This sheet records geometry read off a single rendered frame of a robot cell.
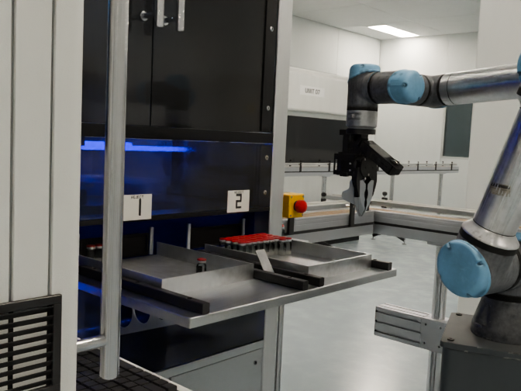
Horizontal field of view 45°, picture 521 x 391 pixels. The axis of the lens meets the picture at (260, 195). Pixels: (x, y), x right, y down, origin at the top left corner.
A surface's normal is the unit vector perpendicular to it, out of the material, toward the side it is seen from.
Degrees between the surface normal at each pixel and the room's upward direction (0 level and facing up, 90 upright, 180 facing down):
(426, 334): 90
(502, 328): 72
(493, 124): 90
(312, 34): 90
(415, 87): 90
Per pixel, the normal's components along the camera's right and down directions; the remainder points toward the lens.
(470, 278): -0.81, 0.14
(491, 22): -0.67, 0.04
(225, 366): 0.74, 0.10
